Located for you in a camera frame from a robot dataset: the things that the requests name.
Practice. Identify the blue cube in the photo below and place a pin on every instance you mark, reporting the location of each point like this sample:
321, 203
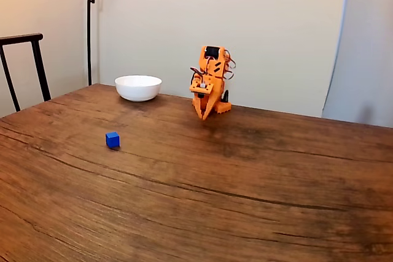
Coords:
112, 140

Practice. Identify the black floor lamp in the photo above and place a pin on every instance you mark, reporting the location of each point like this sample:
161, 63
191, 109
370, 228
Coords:
89, 29

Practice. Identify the black chair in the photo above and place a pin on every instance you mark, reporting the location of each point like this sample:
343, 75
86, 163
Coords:
21, 37

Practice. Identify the black table clamp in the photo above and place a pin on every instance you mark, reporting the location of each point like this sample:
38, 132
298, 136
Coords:
226, 96

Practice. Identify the white bowl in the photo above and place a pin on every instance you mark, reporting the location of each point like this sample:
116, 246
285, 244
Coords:
138, 88

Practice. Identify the orange camera mount with camera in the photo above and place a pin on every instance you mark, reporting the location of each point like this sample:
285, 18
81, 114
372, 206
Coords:
198, 88

